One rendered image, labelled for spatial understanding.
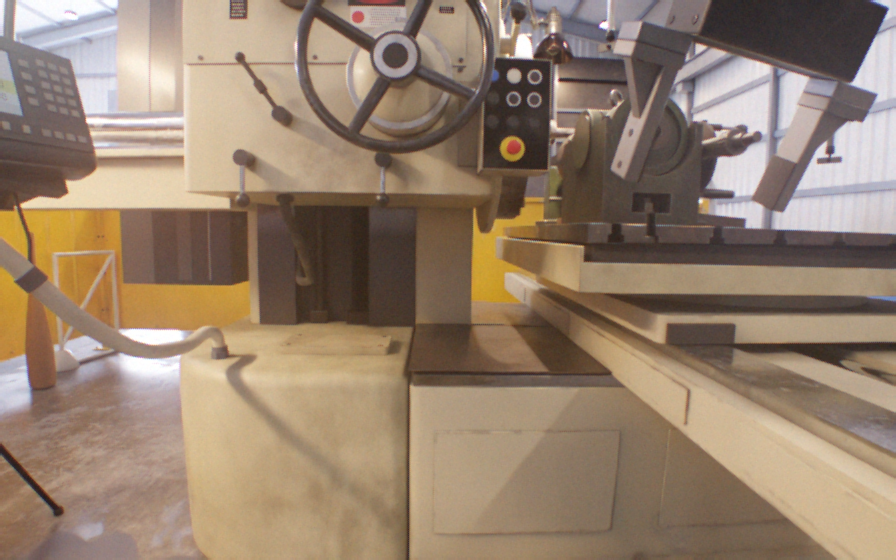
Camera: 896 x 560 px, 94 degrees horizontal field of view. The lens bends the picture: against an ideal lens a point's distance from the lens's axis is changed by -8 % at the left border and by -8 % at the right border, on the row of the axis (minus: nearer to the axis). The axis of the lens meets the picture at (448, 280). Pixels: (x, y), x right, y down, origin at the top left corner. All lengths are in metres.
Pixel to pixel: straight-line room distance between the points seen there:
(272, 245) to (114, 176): 0.56
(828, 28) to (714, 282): 0.79
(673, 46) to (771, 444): 0.59
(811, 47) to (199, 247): 1.89
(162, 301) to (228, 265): 2.25
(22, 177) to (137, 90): 1.22
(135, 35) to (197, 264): 0.91
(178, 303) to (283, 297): 2.29
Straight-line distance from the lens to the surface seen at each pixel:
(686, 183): 1.14
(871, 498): 0.70
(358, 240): 1.81
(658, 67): 0.36
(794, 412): 0.84
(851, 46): 0.42
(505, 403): 1.24
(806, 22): 0.39
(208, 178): 1.23
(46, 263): 3.97
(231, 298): 3.88
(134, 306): 4.28
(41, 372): 3.55
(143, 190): 1.64
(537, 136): 1.04
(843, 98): 0.44
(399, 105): 1.01
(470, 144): 1.12
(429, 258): 1.76
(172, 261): 2.04
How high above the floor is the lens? 0.98
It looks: 6 degrees down
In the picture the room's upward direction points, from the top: 1 degrees clockwise
